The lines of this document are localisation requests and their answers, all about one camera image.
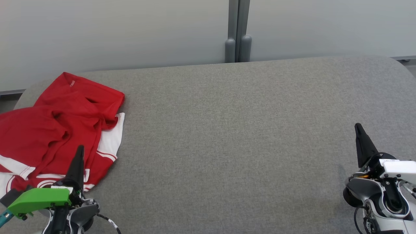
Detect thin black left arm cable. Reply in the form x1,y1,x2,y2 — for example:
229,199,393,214
96,213,122,234

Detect red shorts with Bulls print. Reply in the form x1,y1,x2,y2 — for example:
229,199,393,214
0,106,101,195

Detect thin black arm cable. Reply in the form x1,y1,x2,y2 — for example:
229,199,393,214
96,213,122,234
353,206,368,234

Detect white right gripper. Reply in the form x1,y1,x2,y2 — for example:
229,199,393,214
349,123,416,186

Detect red and white jersey shirt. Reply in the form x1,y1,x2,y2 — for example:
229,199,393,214
0,72,125,193

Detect left camera cable teal connector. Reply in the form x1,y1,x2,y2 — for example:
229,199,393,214
0,210,14,228

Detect grey double partition post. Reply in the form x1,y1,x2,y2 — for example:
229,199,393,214
225,0,252,63

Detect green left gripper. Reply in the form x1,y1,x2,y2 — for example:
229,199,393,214
7,145,86,219

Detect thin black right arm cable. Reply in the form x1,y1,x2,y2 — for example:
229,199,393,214
353,206,368,234

